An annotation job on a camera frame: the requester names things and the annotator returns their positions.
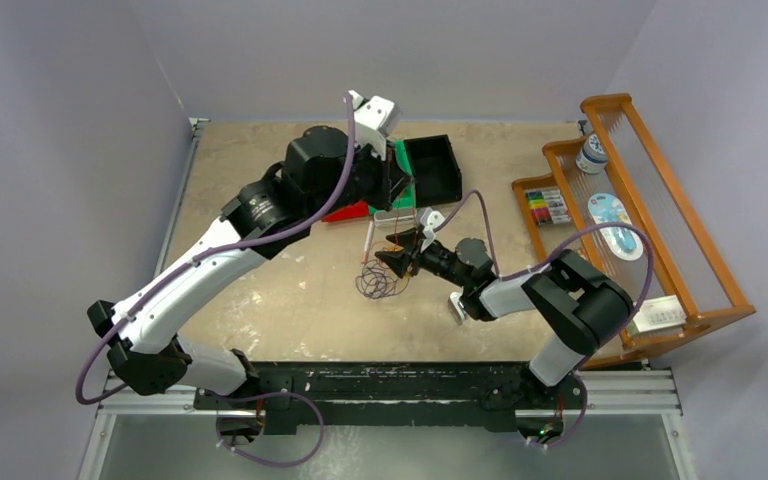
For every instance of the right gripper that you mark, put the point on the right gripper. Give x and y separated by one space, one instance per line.
399 262

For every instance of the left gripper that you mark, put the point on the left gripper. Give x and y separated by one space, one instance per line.
390 178

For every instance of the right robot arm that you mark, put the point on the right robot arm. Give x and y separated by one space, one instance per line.
583 307

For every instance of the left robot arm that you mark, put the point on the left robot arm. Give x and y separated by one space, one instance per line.
323 171

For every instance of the white grey stapler case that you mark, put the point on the white grey stapler case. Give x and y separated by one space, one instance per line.
385 219

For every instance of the red plastic bin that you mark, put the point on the red plastic bin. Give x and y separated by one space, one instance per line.
355 211

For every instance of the green plastic bin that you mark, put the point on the green plastic bin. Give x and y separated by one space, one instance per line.
395 181

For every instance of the white marker orange cap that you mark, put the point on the white marker orange cap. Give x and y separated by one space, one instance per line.
368 242

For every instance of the black plastic bin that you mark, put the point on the black plastic bin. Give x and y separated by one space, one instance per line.
437 176

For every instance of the box of coloured markers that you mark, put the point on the box of coloured markers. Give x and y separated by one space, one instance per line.
547 207

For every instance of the white round jar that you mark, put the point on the white round jar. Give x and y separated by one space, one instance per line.
592 158

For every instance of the wooden shelf rack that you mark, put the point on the wooden shelf rack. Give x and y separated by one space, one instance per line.
689 268

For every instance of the blue white blister pack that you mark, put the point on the blue white blister pack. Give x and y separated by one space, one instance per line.
605 208

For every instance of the white label box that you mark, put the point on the white label box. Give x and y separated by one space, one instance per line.
657 314

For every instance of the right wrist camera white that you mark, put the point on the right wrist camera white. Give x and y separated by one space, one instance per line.
429 220

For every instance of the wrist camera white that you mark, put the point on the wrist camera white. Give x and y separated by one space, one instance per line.
375 118
429 220

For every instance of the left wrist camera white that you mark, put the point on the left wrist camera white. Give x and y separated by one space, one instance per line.
375 118

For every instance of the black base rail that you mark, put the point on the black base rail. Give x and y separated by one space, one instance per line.
498 396

